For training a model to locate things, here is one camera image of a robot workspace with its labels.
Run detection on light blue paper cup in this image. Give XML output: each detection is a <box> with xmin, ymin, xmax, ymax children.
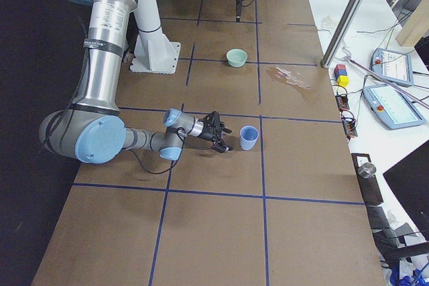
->
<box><xmin>239</xmin><ymin>125</ymin><xmax>259</xmax><ymax>151</ymax></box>

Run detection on mint green bowl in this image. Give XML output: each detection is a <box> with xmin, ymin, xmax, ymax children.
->
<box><xmin>226</xmin><ymin>48</ymin><xmax>248</xmax><ymax>68</ymax></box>

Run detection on red blue yellow blocks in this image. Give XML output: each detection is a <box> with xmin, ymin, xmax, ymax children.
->
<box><xmin>334</xmin><ymin>64</ymin><xmax>349</xmax><ymax>87</ymax></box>

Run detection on orange black power board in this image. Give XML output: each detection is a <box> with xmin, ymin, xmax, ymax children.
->
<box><xmin>335</xmin><ymin>94</ymin><xmax>349</xmax><ymax>111</ymax></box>

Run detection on steel cylinder cup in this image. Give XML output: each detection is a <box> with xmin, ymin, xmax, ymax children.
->
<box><xmin>357</xmin><ymin>162</ymin><xmax>377</xmax><ymax>179</ymax></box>

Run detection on far teach pendant tablet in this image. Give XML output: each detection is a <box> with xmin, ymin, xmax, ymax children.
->
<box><xmin>370</xmin><ymin>48</ymin><xmax>414</xmax><ymax>86</ymax></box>

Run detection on teach pendant tablet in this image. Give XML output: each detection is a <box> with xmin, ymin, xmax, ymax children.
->
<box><xmin>363</xmin><ymin>84</ymin><xmax>426</xmax><ymax>130</ymax></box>
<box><xmin>370</xmin><ymin>48</ymin><xmax>414</xmax><ymax>86</ymax></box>

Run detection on near teach pendant tablet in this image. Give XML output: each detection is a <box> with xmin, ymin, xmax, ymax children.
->
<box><xmin>363</xmin><ymin>84</ymin><xmax>426</xmax><ymax>130</ymax></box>

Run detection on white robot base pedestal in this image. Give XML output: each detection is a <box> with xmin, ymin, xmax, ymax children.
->
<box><xmin>131</xmin><ymin>0</ymin><xmax>181</xmax><ymax>74</ymax></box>

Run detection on aluminium frame post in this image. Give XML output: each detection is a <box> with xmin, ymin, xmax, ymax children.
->
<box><xmin>320</xmin><ymin>0</ymin><xmax>363</xmax><ymax>68</ymax></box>

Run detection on black bracket strip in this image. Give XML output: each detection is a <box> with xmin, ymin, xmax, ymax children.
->
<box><xmin>351</xmin><ymin>153</ymin><xmax>383</xmax><ymax>206</ymax></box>

